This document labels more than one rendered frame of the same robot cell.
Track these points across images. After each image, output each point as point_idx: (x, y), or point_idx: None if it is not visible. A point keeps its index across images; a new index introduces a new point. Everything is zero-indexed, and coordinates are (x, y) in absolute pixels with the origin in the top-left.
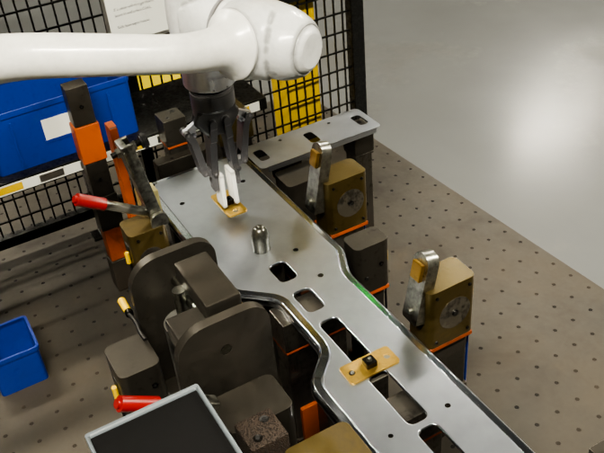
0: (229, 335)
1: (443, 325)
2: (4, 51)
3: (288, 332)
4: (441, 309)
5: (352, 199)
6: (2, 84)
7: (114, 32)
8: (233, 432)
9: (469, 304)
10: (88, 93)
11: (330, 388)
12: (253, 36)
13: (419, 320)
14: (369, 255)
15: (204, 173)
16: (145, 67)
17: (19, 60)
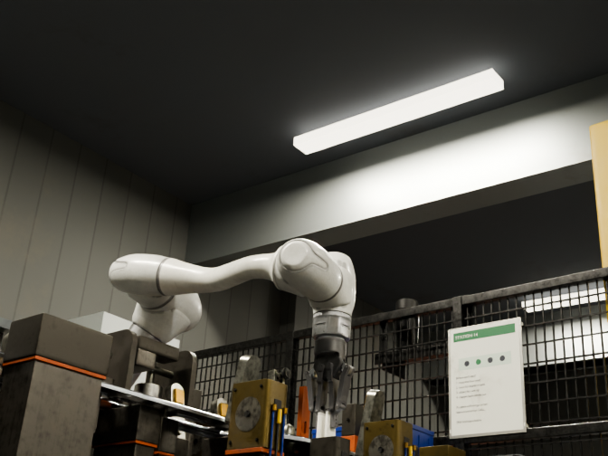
0: (113, 345)
1: (237, 424)
2: (203, 270)
3: (204, 445)
4: (238, 403)
5: (383, 446)
6: (201, 289)
7: (453, 425)
8: None
9: (260, 410)
10: (355, 411)
11: None
12: (278, 251)
13: (227, 414)
14: (318, 448)
15: (309, 406)
16: (232, 270)
17: (204, 273)
